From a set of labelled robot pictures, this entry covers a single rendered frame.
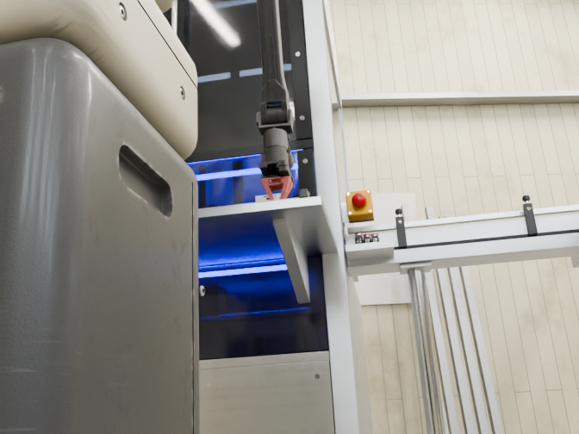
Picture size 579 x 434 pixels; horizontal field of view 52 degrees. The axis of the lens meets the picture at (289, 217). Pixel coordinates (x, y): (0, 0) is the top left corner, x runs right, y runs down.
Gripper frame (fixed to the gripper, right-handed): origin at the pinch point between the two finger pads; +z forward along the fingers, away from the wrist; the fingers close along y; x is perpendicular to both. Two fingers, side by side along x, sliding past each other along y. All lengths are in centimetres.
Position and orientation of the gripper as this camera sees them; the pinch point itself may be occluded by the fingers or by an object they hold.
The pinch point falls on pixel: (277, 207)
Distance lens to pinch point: 134.4
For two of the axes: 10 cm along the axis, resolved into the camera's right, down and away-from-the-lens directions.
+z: 0.4, 9.0, -4.3
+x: -9.8, 1.1, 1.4
